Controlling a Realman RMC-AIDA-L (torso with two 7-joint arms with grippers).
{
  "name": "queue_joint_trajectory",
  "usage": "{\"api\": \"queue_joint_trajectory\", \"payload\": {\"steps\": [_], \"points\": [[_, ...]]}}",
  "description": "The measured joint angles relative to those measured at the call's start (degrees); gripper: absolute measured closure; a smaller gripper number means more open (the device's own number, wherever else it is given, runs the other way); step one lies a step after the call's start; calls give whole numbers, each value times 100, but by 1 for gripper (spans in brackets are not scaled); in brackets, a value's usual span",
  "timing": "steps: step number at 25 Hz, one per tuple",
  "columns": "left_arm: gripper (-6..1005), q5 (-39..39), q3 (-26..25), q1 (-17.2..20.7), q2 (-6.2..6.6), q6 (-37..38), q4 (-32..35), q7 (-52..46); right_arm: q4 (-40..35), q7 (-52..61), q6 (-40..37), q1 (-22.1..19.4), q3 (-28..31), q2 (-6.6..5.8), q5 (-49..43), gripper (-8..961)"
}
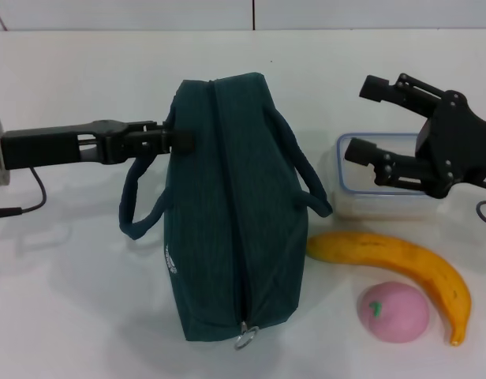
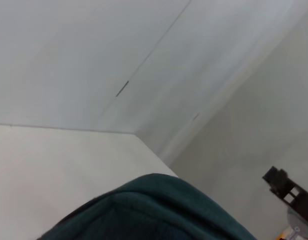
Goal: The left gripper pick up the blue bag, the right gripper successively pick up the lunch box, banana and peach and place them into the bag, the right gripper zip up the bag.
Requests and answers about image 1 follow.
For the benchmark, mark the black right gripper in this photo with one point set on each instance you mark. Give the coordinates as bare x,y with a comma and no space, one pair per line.
452,146

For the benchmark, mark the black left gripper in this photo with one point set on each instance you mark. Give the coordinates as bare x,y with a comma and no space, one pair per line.
49,146

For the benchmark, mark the clear plastic food container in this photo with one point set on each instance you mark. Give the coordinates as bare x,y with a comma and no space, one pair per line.
361,205

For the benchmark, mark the dark teal zippered lunch bag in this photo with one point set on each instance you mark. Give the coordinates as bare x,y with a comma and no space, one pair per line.
227,197

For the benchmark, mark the yellow banana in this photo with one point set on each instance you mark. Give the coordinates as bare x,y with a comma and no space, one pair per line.
385,248

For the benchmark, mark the pink toy peach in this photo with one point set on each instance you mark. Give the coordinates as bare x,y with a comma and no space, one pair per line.
397,316

